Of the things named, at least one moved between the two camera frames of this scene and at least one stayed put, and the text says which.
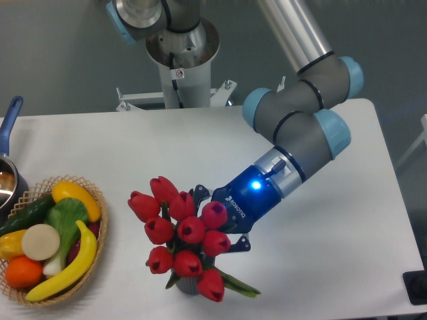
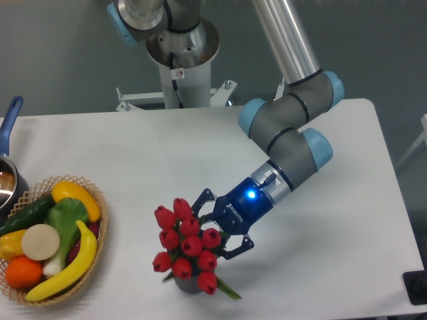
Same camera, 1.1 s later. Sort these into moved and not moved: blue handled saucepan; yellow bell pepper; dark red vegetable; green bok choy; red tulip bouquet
Moved: red tulip bouquet
Not moved: dark red vegetable; yellow bell pepper; blue handled saucepan; green bok choy
